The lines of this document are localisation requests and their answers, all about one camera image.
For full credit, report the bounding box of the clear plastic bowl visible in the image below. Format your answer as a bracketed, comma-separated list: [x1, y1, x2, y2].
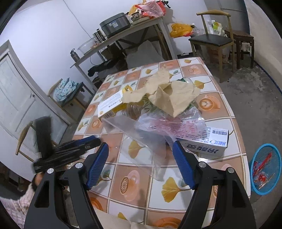
[77, 37, 98, 54]

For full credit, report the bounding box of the white door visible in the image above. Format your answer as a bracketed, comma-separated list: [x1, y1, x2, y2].
[0, 41, 74, 177]

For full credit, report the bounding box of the metal cup set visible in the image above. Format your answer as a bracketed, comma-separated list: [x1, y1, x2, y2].
[92, 29, 105, 43]

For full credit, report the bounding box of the patterned ceramic bowl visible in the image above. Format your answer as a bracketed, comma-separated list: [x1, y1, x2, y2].
[131, 12, 144, 23]

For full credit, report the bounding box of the floral cloth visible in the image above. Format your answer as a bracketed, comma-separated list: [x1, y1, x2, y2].
[54, 79, 79, 102]

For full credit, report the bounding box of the dark wooden stool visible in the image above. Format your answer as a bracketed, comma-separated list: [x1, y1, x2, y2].
[225, 30, 255, 70]

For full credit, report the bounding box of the pink printed plastic bag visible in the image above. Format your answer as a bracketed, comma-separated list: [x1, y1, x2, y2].
[135, 110, 208, 144]

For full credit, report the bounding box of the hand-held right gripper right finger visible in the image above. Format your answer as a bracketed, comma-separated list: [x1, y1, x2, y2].
[172, 140, 257, 229]

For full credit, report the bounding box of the bare wooden chair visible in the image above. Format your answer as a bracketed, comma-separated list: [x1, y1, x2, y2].
[15, 120, 61, 164]

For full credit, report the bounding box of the yellow plastic bag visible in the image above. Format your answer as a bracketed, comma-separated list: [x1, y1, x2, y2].
[169, 23, 195, 38]

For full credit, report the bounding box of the person's left forearm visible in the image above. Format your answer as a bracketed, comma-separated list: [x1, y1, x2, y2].
[0, 182, 37, 229]

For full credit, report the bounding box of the clear plastic packaging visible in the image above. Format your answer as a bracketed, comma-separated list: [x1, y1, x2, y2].
[102, 115, 168, 181]

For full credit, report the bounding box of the white printed sack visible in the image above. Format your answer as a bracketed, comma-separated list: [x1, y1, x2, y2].
[209, 47, 230, 65]

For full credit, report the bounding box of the ginkgo pattern tablecloth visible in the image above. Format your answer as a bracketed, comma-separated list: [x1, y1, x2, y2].
[73, 57, 252, 229]

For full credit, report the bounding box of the black cloth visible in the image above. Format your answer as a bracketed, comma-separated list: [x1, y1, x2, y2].
[87, 61, 124, 77]

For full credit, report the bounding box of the cardboard box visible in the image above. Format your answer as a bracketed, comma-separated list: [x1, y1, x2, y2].
[101, 47, 118, 61]

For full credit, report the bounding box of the metal water bottle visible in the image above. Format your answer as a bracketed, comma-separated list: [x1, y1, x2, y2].
[70, 49, 80, 62]

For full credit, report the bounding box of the long side table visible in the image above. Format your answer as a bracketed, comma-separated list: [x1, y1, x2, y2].
[70, 16, 177, 93]

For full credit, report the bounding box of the blue mesh wastebasket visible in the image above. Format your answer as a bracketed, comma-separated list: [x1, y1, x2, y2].
[249, 143, 282, 196]

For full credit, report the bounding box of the yellow white box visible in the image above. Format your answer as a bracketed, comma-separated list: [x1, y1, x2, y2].
[97, 91, 124, 122]

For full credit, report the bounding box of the white mattress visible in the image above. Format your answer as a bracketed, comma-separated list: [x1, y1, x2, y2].
[242, 0, 282, 93]

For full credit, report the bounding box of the grey refrigerator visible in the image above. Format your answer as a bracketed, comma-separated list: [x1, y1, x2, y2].
[207, 0, 250, 32]

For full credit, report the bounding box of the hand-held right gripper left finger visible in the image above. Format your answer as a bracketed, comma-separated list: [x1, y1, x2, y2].
[24, 143, 110, 229]

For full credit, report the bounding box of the beige cloth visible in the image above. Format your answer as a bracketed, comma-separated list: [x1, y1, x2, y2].
[121, 67, 201, 118]

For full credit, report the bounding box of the wooden chair with cloth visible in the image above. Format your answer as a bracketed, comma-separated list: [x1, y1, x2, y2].
[48, 78, 96, 115]

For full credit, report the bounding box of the wooden chair black seat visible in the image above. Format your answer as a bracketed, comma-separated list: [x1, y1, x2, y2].
[189, 10, 235, 83]

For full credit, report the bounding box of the grey rice cooker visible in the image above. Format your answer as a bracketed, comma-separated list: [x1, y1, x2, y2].
[99, 13, 131, 38]

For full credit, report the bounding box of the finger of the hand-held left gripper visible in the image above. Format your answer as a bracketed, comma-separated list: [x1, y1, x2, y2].
[72, 135, 99, 147]
[53, 141, 102, 161]

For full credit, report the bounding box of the grey cushion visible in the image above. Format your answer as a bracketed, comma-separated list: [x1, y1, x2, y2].
[125, 41, 164, 69]

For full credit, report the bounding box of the blue white toothpaste box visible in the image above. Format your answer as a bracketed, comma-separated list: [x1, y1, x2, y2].
[175, 126, 230, 158]

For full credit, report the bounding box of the green white carton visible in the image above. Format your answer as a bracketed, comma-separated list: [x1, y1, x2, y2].
[211, 20, 223, 36]

